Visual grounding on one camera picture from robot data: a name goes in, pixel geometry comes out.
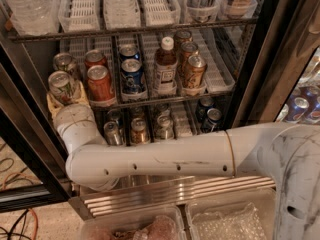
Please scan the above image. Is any white green 7up can front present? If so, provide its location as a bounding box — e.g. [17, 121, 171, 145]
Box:
[48, 71, 81, 105]

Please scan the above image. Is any white green can bottom shelf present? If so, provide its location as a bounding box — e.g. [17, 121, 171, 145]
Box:
[155, 115, 174, 140]

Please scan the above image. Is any steel fridge bottom grille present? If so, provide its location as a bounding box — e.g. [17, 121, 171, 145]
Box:
[69, 176, 275, 220]

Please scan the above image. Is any blue pepsi can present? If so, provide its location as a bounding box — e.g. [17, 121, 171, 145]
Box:
[121, 59, 144, 94]
[119, 45, 140, 61]

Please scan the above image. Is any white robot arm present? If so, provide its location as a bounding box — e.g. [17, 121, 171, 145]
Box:
[47, 87, 320, 240]

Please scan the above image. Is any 7up can rear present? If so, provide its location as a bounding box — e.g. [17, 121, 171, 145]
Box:
[53, 52, 81, 80]

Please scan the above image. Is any blue can bottom rear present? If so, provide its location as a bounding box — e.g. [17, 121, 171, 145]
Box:
[195, 97, 215, 122]

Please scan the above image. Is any bronze can middle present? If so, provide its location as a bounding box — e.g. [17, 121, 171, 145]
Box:
[178, 41, 199, 77]

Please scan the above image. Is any orange cable on floor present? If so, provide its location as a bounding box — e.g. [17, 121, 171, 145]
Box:
[0, 172, 40, 240]

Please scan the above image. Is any bronze can front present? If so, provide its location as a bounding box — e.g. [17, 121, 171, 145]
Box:
[183, 55, 207, 89]

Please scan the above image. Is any gold can bottom shelf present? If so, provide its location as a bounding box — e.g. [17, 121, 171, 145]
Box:
[130, 118, 149, 144]

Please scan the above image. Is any silver can bottom shelf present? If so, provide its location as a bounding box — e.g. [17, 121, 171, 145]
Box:
[104, 121, 124, 146]

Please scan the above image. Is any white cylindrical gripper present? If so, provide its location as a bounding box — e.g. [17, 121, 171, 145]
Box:
[46, 81, 95, 134]

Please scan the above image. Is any blue Pepsi can front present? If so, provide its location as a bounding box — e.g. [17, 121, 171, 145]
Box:
[121, 59, 144, 94]

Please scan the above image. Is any right clear plastic bin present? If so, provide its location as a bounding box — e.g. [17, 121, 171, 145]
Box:
[185, 189, 276, 240]

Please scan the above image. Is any blue can bottom front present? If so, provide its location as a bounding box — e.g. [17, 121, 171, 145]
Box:
[201, 108, 222, 133]

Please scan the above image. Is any brown tea bottle white cap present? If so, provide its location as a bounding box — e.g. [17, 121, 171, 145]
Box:
[154, 36, 178, 92]

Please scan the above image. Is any blue Pepsi can rear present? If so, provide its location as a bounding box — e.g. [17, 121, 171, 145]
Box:
[119, 45, 140, 61]

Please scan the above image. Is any large water bottle top shelf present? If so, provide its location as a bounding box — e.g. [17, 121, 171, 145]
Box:
[5, 0, 61, 36]

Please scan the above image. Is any bronze can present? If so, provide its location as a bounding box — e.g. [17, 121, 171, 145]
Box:
[183, 55, 207, 89]
[173, 30, 193, 50]
[178, 41, 199, 77]

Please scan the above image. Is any plaid can top shelf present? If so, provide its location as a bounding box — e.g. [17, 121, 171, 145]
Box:
[185, 0, 218, 23]

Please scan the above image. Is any left clear plastic bin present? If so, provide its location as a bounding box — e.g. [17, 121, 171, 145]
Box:
[77, 205, 187, 240]

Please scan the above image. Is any orange soda can front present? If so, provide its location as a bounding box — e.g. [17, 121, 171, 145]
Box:
[87, 65, 115, 101]

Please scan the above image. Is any orange soda can rear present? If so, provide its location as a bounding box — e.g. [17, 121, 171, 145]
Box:
[84, 49, 107, 69]

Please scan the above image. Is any orange soda can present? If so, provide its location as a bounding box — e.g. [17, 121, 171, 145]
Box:
[84, 49, 107, 69]
[87, 65, 115, 101]

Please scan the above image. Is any bronze can rear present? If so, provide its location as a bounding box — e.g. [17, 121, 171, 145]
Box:
[173, 30, 193, 50]

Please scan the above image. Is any clear plastic bin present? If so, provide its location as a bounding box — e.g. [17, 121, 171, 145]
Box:
[185, 189, 276, 240]
[77, 205, 187, 240]

